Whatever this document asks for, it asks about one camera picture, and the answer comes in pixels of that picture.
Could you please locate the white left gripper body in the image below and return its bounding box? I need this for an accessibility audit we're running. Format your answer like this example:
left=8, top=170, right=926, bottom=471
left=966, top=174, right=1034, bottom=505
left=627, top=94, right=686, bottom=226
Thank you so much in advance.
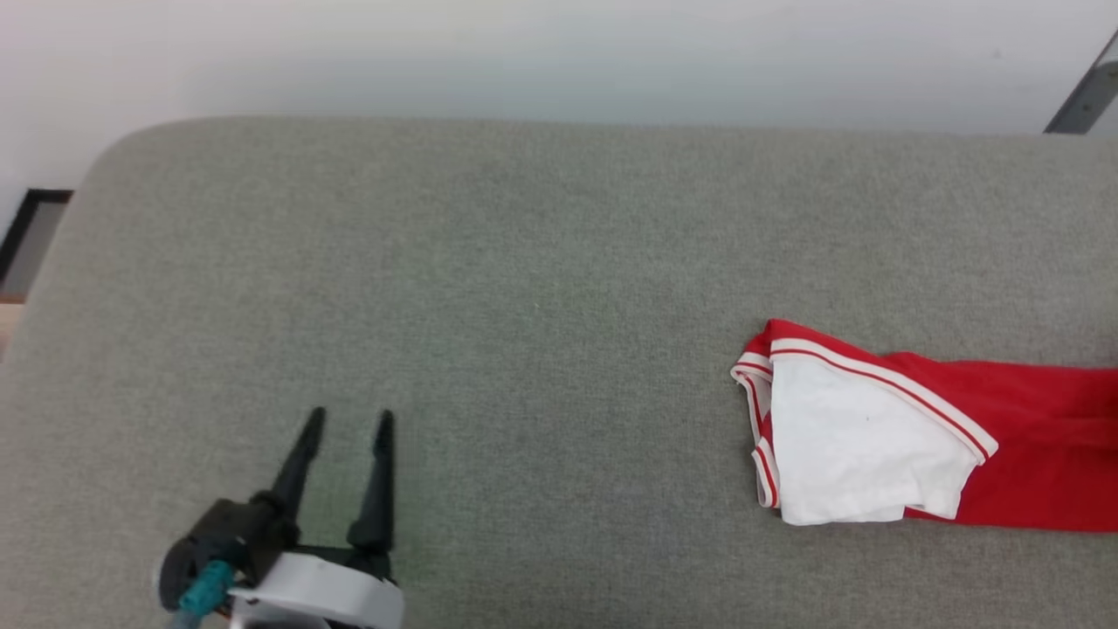
left=229, top=546, right=405, bottom=629

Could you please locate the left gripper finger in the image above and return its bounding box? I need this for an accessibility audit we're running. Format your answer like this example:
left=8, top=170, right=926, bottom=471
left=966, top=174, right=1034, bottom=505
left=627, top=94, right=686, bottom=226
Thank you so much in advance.
left=260, top=406, right=327, bottom=525
left=347, top=409, right=397, bottom=553

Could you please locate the red and white basketball jersey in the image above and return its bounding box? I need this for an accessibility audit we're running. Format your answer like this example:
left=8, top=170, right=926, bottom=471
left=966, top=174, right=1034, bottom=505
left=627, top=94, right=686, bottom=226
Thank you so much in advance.
left=730, top=319, right=1118, bottom=533

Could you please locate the grey fabric sofa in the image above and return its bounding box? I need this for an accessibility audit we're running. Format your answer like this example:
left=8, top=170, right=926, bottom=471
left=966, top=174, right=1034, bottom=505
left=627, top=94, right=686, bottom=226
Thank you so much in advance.
left=0, top=116, right=1118, bottom=629

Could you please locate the black framed panel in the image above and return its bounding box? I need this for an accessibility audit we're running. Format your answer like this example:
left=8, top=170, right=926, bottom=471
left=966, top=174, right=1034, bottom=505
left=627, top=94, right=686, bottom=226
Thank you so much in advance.
left=0, top=188, right=75, bottom=304

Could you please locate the grey metal bar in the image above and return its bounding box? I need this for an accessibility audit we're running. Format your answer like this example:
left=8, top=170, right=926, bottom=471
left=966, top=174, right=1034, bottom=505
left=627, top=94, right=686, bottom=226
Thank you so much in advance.
left=1044, top=31, right=1118, bottom=136

